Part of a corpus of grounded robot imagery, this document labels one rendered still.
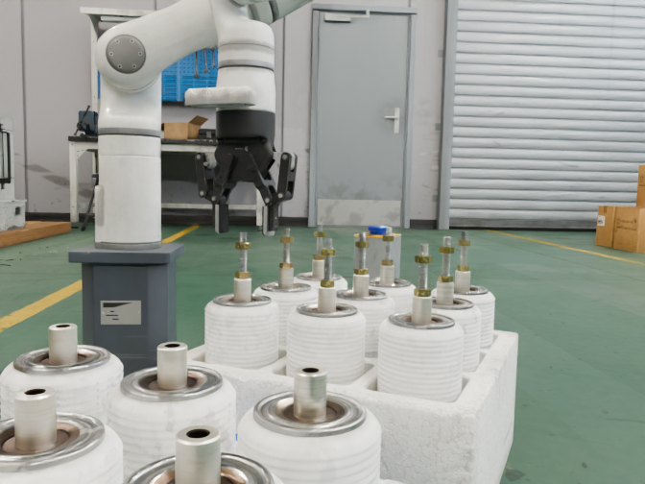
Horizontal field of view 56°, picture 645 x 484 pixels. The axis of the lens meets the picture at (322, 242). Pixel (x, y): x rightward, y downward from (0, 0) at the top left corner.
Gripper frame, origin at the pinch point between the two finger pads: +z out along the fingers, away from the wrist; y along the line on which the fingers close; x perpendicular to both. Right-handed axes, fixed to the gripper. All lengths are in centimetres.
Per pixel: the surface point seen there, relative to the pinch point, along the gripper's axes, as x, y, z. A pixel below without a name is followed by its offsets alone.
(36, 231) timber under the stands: -228, 290, 30
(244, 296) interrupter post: 1.1, -0.6, 9.2
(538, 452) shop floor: -28, -36, 35
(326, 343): 5.0, -13.8, 12.8
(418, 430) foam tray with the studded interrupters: 8.6, -25.6, 19.6
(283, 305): -7.2, -2.2, 11.8
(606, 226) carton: -424, -62, 21
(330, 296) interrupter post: 1.4, -12.7, 8.0
